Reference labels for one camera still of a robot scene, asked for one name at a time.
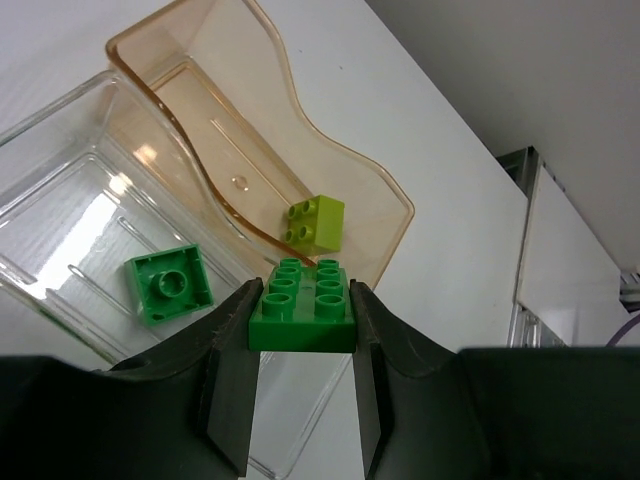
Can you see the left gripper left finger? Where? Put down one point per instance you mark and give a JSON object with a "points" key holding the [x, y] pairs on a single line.
{"points": [[182, 409]]}

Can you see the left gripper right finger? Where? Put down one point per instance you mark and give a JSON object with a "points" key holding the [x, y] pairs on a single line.
{"points": [[489, 413]]}

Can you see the dark green square lego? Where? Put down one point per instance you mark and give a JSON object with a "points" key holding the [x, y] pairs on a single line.
{"points": [[168, 284]]}

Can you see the green lego plate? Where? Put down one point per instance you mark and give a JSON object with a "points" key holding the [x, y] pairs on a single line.
{"points": [[304, 309]]}

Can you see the lime green square lego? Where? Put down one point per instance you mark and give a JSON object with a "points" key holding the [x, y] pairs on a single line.
{"points": [[315, 226]]}

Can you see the clear plastic container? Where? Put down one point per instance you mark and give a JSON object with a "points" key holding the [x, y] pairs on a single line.
{"points": [[76, 204]]}

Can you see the orange translucent plastic container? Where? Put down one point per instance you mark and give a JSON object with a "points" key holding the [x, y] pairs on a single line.
{"points": [[218, 74]]}

